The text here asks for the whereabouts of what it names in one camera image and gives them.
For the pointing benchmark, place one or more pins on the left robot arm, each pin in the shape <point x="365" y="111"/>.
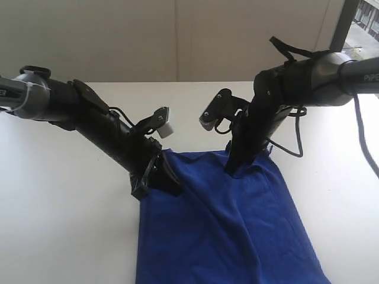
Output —
<point x="75" y="106"/>

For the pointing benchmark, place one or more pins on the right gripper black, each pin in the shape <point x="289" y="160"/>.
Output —
<point x="251" y="133"/>

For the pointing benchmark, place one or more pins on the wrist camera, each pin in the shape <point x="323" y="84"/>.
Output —
<point x="159" y="122"/>
<point x="223" y="106"/>

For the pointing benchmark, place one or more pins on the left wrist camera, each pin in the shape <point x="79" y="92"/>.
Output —
<point x="159" y="122"/>

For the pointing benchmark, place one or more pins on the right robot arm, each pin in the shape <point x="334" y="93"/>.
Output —
<point x="306" y="79"/>

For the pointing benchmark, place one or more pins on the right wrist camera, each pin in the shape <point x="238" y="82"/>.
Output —
<point x="223" y="106"/>

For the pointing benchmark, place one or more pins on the dark window frame post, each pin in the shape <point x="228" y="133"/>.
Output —
<point x="343" y="25"/>

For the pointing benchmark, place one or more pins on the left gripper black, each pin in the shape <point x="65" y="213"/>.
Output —
<point x="137" y="155"/>

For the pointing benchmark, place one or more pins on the blue microfiber towel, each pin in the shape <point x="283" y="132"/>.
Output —
<point x="224" y="229"/>

